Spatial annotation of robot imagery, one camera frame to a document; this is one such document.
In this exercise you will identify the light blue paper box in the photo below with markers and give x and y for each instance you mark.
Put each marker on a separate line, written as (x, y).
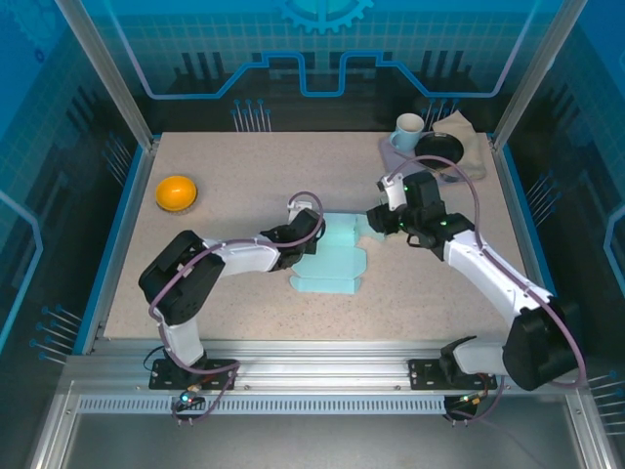
(332, 264)

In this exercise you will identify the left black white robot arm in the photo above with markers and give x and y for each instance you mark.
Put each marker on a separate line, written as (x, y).
(180, 278)

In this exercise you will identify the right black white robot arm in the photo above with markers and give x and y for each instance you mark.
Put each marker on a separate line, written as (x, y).
(498, 278)

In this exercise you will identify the metal fork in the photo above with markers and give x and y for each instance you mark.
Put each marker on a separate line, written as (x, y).
(446, 177)

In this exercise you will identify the lavender tray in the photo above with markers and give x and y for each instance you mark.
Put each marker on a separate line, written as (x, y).
(388, 155)

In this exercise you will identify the black plate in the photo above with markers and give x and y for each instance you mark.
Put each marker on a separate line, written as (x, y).
(439, 146)

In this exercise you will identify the light blue mug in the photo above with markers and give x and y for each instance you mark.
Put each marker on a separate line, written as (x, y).
(407, 137)

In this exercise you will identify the beige cloth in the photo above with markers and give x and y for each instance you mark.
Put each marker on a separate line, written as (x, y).
(469, 146)

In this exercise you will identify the orange bowl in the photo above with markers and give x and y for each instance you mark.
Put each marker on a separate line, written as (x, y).
(177, 193)

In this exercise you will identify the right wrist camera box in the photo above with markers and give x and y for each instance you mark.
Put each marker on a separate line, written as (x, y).
(393, 193)

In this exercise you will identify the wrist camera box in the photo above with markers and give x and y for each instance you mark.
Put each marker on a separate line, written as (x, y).
(393, 193)
(297, 207)

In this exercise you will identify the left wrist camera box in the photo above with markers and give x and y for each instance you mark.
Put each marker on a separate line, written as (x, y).
(297, 207)

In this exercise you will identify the aluminium table side rail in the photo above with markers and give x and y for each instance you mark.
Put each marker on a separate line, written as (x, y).
(525, 234)
(122, 234)

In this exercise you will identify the aluminium mounting rail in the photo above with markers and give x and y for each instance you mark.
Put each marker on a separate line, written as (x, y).
(322, 361)

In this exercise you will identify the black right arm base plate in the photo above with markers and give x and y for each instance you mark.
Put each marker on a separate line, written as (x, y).
(425, 373)

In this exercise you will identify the aluminium frame post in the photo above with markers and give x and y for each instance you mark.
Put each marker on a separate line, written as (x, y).
(537, 73)
(107, 73)

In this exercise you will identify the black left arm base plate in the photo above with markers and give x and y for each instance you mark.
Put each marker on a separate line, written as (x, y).
(163, 378)

